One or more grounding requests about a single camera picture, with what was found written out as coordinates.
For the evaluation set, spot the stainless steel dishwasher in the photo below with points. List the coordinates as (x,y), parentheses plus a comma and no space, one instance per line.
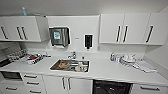
(111,87)

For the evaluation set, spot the black soap dispenser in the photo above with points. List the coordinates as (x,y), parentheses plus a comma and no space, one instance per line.
(88,41)

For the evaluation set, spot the chrome faucet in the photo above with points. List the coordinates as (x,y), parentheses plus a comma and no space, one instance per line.
(72,55)

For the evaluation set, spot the white printed mug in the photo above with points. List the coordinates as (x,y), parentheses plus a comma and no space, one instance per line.
(82,67)

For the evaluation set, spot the paper towel dispenser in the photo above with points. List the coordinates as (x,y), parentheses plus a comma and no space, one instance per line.
(59,37)

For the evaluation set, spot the orange food container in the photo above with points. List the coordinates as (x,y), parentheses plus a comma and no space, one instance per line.
(63,65)

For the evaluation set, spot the dish soap bottle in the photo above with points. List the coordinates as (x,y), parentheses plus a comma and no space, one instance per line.
(112,57)

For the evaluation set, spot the steel sink basin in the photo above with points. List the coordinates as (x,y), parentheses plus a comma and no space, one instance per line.
(55,68)

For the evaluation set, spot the white base cabinet door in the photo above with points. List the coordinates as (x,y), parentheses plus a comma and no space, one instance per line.
(80,86)
(53,86)

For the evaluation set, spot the stack of white dishes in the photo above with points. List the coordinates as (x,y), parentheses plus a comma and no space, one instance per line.
(127,60)

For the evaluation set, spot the dishes on counter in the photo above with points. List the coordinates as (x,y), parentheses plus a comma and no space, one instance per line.
(145,66)

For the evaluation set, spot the small blue bottle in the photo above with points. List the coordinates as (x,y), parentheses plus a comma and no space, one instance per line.
(24,11)

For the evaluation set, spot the black microwave oven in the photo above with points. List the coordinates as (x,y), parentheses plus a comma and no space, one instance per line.
(11,75)

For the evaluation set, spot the black coffee machine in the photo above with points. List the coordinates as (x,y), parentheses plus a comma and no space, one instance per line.
(3,61)

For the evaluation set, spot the wide white drawer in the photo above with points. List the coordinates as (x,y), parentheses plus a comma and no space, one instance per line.
(11,88)

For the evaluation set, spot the white wall outlet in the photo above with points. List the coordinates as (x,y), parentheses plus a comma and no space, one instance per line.
(98,48)

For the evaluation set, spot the white wall cabinet door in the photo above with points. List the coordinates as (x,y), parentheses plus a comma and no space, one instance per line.
(3,29)
(136,29)
(33,29)
(158,30)
(110,29)
(15,29)

